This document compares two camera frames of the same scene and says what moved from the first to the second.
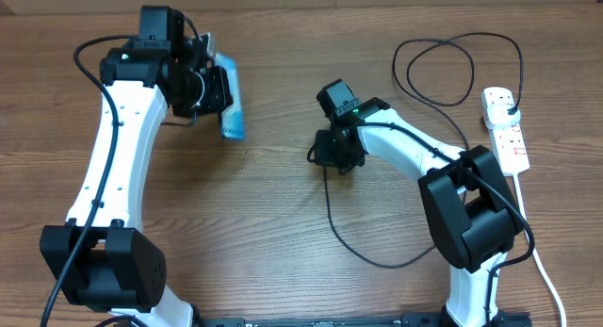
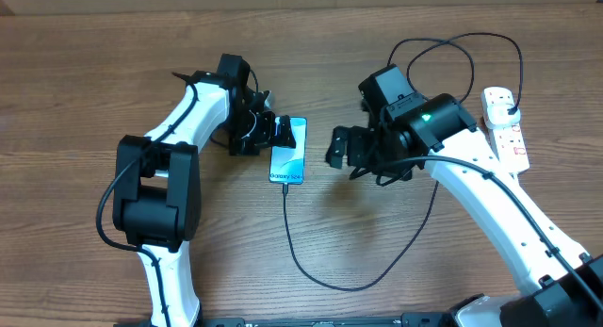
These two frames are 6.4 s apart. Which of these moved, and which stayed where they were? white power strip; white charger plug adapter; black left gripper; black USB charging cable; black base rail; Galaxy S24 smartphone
Moved: black USB charging cable; black left gripper; Galaxy S24 smartphone
Stayed: black base rail; white power strip; white charger plug adapter
